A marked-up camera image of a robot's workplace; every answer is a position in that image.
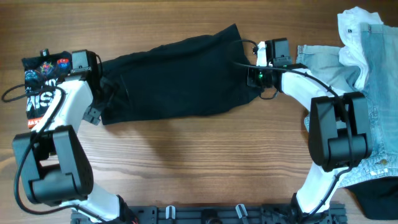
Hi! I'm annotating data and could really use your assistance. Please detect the black garment bottom right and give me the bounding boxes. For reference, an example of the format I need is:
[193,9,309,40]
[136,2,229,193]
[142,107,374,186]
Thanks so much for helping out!
[347,177,397,220]

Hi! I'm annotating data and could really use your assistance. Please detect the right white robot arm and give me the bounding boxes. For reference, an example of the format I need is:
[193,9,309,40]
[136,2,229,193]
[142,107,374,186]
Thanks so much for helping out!
[247,64,373,220]

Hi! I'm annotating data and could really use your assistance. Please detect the light blue denim jeans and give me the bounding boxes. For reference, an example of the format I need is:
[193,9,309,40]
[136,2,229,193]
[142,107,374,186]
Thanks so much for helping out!
[297,23,397,187]

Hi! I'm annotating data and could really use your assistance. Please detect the black printed folded shirt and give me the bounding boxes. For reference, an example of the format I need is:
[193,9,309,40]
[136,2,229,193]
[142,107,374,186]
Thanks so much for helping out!
[22,51,72,129]

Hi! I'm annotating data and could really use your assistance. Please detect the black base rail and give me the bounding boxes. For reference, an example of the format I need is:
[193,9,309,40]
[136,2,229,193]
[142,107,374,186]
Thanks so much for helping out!
[70,203,348,224]

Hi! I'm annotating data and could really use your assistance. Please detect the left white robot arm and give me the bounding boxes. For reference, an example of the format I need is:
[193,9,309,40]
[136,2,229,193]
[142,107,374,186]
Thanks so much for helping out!
[12,50,139,223]

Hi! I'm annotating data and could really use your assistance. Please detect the black pants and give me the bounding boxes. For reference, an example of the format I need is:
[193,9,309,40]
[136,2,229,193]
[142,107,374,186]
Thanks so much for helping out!
[101,24,260,125]

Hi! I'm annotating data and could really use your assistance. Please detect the white garment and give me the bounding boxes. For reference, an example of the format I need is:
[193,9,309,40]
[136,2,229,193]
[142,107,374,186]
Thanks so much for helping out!
[337,6,384,90]

